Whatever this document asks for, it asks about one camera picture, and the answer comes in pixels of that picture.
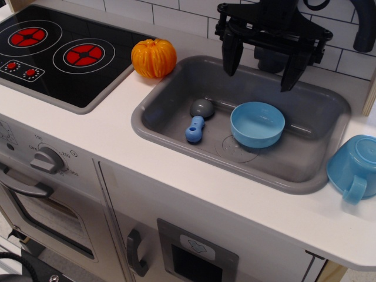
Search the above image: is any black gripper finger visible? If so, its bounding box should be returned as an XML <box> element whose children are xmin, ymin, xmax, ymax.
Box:
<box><xmin>222</xmin><ymin>26</ymin><xmax>243</xmax><ymax>76</ymax></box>
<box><xmin>281</xmin><ymin>50</ymin><xmax>311</xmax><ymax>92</ymax></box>

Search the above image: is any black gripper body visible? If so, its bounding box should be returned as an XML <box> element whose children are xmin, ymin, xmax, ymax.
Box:
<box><xmin>216</xmin><ymin>1</ymin><xmax>333</xmax><ymax>64</ymax></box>

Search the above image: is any grey spoon with blue handle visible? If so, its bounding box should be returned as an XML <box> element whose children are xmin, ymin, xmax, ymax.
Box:
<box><xmin>185</xmin><ymin>99</ymin><xmax>214</xmax><ymax>143</ymax></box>

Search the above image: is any light blue plastic bowl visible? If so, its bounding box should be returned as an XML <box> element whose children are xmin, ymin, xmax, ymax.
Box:
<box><xmin>230</xmin><ymin>102</ymin><xmax>285</xmax><ymax>149</ymax></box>

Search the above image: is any grey plastic sink basin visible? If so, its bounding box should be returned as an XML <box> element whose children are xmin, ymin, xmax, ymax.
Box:
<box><xmin>132</xmin><ymin>56</ymin><xmax>351</xmax><ymax>194</ymax></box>

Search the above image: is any dark grey faucet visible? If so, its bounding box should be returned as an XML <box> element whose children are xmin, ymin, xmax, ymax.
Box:
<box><xmin>254</xmin><ymin>0</ymin><xmax>376</xmax><ymax>74</ymax></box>

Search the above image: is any orange toy pumpkin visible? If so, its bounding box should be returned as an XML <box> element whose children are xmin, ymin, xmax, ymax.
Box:
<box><xmin>131</xmin><ymin>39</ymin><xmax>177</xmax><ymax>78</ymax></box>

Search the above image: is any light blue plastic cup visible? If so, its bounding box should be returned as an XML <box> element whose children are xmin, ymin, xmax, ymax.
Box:
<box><xmin>327</xmin><ymin>135</ymin><xmax>375</xmax><ymax>205</ymax></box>

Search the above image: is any black toy stovetop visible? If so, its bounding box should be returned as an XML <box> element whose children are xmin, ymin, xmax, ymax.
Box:
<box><xmin>1</xmin><ymin>5</ymin><xmax>147</xmax><ymax>115</ymax></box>

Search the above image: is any grey oven knob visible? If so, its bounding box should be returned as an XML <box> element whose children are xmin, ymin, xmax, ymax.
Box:
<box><xmin>30</xmin><ymin>147</ymin><xmax>65</xmax><ymax>174</ymax></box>

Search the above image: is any grey dishwasher panel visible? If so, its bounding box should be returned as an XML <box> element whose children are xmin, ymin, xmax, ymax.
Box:
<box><xmin>157</xmin><ymin>219</ymin><xmax>239</xmax><ymax>282</ymax></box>

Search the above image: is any toy oven door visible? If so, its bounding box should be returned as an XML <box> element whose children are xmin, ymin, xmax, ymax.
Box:
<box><xmin>1</xmin><ymin>166</ymin><xmax>125</xmax><ymax>281</ymax></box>

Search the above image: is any grey oven door handle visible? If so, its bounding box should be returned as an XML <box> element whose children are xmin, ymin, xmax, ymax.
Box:
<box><xmin>1</xmin><ymin>163</ymin><xmax>54</xmax><ymax>199</ymax></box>

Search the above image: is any grey cabinet door handle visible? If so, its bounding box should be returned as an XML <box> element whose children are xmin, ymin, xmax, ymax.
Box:
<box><xmin>126</xmin><ymin>229</ymin><xmax>149</xmax><ymax>277</ymax></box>

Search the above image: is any black cable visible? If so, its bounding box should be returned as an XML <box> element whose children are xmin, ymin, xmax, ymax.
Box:
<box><xmin>0</xmin><ymin>251</ymin><xmax>38</xmax><ymax>282</ymax></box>

